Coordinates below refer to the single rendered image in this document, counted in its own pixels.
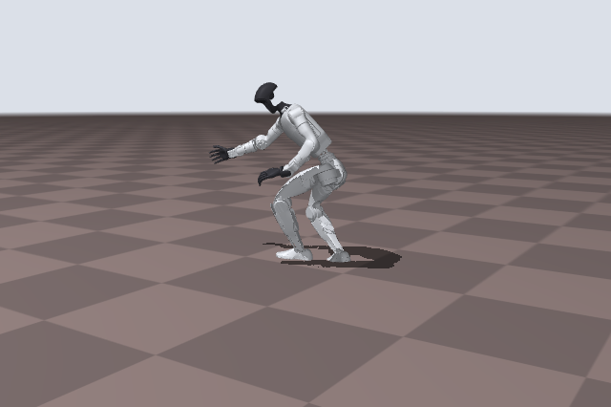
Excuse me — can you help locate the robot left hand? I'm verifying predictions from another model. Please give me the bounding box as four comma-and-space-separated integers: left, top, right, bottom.
258, 166, 291, 186

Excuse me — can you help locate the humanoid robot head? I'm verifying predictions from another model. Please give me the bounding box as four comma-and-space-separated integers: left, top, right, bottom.
255, 82, 292, 117

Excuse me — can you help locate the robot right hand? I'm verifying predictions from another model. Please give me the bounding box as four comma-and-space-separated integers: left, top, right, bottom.
209, 145, 236, 164

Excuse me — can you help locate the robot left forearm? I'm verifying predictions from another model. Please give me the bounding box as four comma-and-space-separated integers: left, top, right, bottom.
283, 139, 314, 178

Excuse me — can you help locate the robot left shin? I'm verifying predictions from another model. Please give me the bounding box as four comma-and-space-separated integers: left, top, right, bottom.
270, 200, 304, 252

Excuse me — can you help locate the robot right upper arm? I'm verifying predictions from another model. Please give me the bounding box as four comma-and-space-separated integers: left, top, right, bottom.
256, 117, 284, 150

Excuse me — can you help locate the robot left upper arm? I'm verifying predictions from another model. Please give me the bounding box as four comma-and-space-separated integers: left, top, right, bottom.
288, 107, 320, 153

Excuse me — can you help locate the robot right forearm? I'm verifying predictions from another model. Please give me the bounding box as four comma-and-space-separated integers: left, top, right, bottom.
227, 138, 258, 158

